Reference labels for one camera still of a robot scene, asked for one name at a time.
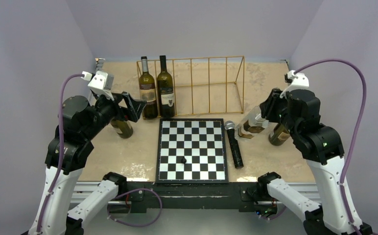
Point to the dark green wine bottle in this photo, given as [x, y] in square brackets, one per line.
[165, 90]

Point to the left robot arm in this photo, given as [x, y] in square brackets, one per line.
[66, 157]

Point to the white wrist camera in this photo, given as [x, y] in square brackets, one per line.
[295, 80]
[100, 83]

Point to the black chess pawn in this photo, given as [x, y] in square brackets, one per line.
[182, 160]

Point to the clear square liquor bottle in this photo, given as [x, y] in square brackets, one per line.
[251, 125]

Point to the black handheld microphone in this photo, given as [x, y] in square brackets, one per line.
[234, 146]

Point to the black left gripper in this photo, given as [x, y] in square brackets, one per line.
[133, 109]

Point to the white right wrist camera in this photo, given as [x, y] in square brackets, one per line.
[295, 80]

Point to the gold wire wine rack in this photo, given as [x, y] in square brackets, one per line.
[208, 85]

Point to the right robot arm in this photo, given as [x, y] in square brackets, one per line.
[322, 148]

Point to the green wine bottle far left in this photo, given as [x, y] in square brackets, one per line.
[122, 128]

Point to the green Primitivo wine bottle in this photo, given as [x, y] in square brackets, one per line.
[147, 91]

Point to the dark bottle far right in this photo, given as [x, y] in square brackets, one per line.
[279, 135]

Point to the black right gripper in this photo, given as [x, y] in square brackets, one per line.
[267, 106]

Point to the black white chessboard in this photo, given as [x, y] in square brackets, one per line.
[201, 141]

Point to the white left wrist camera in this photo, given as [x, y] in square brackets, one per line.
[100, 83]

